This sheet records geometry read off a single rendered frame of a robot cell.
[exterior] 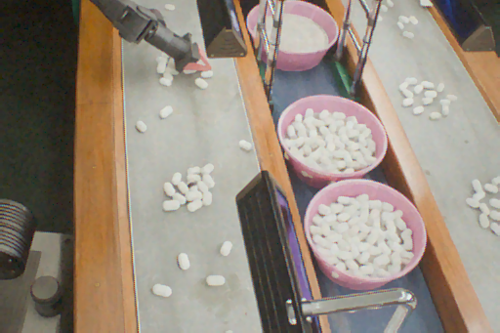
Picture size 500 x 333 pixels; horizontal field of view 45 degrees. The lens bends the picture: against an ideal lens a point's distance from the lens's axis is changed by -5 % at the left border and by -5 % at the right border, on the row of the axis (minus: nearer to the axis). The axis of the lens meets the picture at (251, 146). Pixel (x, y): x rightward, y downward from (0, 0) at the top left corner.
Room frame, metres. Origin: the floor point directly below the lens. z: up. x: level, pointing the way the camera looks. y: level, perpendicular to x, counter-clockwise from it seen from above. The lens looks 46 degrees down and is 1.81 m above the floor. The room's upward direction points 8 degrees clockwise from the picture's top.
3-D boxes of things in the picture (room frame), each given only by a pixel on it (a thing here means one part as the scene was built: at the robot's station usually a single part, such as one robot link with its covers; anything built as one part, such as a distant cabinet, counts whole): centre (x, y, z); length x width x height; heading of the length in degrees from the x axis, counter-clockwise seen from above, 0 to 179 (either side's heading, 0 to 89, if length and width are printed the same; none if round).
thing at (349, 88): (1.39, -0.31, 0.90); 0.20 x 0.19 x 0.45; 15
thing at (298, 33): (1.50, -0.07, 0.71); 0.22 x 0.22 x 0.06
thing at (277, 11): (1.28, 0.07, 0.90); 0.20 x 0.19 x 0.45; 15
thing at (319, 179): (1.08, -0.19, 0.72); 0.27 x 0.27 x 0.10
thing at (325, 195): (0.81, -0.26, 0.72); 0.27 x 0.27 x 0.10
